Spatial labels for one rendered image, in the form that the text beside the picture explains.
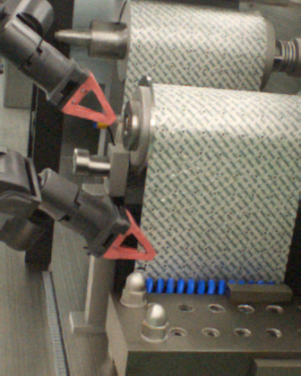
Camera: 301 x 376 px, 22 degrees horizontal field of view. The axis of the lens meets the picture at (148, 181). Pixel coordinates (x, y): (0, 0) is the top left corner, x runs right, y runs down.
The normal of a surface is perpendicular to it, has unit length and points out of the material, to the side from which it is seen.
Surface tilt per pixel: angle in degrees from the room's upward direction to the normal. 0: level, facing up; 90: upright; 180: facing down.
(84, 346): 0
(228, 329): 0
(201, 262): 91
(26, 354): 0
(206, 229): 91
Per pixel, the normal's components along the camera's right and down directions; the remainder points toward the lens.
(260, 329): 0.12, -0.94
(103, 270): 0.19, 0.32
